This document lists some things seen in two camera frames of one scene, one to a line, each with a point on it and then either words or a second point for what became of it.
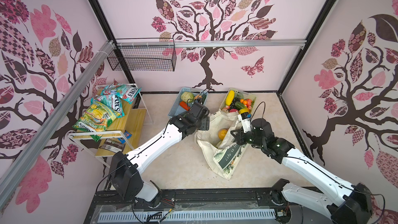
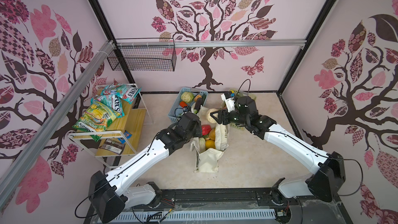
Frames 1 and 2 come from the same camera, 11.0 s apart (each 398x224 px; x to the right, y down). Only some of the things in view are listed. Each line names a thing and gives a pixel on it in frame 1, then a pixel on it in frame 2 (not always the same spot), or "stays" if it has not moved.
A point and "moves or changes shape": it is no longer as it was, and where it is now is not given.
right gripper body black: x=249 y=138 → x=234 y=117
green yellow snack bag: x=96 y=119 stays
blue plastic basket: x=178 y=109 stays
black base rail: x=106 y=200 stays
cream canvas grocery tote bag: x=217 y=148 moves or changes shape
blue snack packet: x=127 y=135 stays
